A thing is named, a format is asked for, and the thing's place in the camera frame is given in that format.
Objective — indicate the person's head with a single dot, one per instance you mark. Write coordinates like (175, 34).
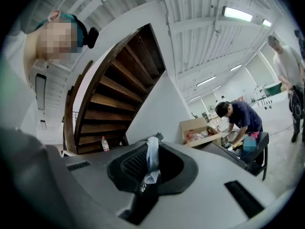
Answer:
(54, 39)

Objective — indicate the white bathtub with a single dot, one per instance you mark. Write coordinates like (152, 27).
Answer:
(274, 108)

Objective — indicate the large open cardboard box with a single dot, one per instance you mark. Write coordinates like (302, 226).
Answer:
(193, 125)

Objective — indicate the teal box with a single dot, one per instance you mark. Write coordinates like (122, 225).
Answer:
(249, 144)

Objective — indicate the dark wooden staircase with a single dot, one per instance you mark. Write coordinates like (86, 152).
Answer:
(119, 92)

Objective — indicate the ceiling strip light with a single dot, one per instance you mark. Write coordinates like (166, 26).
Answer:
(267, 23)
(237, 13)

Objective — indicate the head-worn camera with teal band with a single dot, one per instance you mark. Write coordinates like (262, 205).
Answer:
(93, 37)

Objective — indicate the blue checked clothes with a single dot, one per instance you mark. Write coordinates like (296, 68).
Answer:
(152, 159)

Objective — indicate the red label water bottle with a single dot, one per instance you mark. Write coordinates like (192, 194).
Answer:
(105, 144)

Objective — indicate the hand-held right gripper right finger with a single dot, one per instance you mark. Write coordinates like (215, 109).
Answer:
(209, 190)

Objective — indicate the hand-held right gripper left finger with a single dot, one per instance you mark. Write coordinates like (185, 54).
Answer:
(100, 187)

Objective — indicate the dark ceiling panel light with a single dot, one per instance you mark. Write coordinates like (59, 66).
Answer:
(40, 92)
(43, 125)

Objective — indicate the black table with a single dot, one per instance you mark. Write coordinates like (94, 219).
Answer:
(257, 156)

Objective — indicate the person's white t-shirt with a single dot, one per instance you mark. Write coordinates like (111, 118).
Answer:
(12, 92)

